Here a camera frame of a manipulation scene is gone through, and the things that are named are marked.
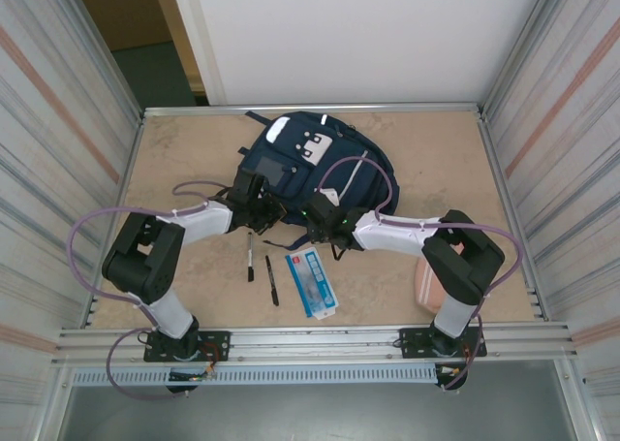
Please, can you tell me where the blue stationery package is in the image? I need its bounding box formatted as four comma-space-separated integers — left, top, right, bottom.
284, 247, 340, 320

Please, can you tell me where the navy blue backpack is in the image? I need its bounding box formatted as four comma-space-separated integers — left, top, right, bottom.
235, 110, 401, 248

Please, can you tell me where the slotted grey cable duct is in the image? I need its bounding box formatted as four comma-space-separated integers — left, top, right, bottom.
71, 366, 440, 387

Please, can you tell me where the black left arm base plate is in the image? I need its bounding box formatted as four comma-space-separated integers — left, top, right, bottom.
142, 330, 232, 364

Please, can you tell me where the corrugated metal enclosure panel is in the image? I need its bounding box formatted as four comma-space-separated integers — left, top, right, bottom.
0, 0, 146, 441
477, 0, 620, 441

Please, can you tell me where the white door frame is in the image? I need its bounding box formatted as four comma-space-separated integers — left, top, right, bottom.
167, 0, 228, 107

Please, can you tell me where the aluminium table side rail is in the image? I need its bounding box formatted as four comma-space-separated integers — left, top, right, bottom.
84, 110, 146, 330
478, 110, 552, 324

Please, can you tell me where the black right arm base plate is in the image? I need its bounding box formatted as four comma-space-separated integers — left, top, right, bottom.
395, 327, 487, 361

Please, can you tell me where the grey metal sheet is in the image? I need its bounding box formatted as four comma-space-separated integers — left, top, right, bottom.
57, 362, 580, 441

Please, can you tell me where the aluminium table edge rail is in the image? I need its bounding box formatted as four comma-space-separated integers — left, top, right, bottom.
141, 102, 486, 118

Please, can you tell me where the pink pencil case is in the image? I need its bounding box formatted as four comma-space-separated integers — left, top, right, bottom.
415, 259, 447, 316

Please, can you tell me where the slim black pen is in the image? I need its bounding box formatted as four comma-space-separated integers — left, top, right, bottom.
263, 255, 281, 307

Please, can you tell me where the long aluminium mounting rail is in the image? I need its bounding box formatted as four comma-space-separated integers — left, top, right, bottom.
51, 320, 581, 367

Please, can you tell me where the small circuit board with wires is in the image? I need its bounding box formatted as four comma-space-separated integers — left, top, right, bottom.
168, 362, 217, 382

